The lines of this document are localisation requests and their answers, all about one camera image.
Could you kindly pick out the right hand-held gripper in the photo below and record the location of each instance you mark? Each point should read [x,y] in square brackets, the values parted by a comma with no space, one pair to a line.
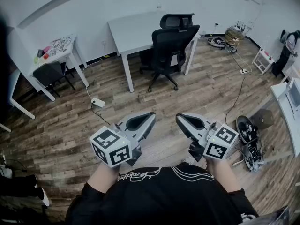
[215,149]

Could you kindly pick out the router with antennas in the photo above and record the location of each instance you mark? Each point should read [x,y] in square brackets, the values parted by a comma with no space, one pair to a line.
[240,26]

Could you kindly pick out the person's black printed t-shirt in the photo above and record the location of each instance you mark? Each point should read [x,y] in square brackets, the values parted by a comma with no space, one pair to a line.
[164,200]

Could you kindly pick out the white side table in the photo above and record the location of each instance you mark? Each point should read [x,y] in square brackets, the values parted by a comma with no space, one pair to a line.
[16,78]

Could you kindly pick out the person's right forearm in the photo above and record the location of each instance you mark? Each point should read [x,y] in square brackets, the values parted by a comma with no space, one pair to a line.
[222,174]

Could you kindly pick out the white power strip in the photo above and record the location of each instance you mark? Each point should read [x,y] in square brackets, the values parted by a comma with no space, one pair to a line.
[98,102]
[243,71]

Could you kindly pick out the large white table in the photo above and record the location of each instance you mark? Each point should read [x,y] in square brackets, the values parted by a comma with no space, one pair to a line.
[131,32]

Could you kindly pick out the green small object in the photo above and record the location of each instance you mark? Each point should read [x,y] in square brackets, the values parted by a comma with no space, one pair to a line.
[36,60]

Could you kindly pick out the black stool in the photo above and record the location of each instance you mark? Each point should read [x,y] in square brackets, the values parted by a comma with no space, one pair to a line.
[48,72]

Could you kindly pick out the red small object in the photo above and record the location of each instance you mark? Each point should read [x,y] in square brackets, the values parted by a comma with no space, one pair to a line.
[46,56]

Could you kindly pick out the black mesh office chair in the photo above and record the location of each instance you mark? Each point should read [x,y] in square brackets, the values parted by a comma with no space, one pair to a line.
[168,46]

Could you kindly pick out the brown cap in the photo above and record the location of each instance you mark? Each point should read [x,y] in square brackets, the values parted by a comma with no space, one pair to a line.
[263,119]

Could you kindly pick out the patterned sticker sheet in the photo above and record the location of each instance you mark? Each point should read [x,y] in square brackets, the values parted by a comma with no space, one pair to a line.
[59,46]

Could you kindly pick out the small white shelf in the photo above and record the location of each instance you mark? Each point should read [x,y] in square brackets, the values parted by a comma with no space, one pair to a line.
[262,60]

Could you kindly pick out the small white table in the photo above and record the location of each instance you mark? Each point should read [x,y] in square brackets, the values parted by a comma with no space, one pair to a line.
[63,55]

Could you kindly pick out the person's left forearm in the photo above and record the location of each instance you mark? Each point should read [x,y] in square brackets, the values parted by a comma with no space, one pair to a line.
[104,177]

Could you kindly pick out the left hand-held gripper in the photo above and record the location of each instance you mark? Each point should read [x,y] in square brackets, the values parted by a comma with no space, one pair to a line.
[110,146]

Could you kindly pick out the olive woven bag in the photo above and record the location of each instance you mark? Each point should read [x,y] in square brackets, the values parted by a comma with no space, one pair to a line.
[233,34]

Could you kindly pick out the small black box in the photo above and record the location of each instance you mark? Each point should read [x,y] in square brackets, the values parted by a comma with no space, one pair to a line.
[40,53]

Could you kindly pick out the white desk with drawer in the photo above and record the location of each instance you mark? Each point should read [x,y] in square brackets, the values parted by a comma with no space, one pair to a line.
[284,107]

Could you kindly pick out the person's white shoe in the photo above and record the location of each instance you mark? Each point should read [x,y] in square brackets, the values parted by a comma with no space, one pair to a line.
[188,160]
[44,198]

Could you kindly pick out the pink small object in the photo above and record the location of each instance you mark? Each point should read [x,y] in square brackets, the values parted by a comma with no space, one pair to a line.
[47,49]

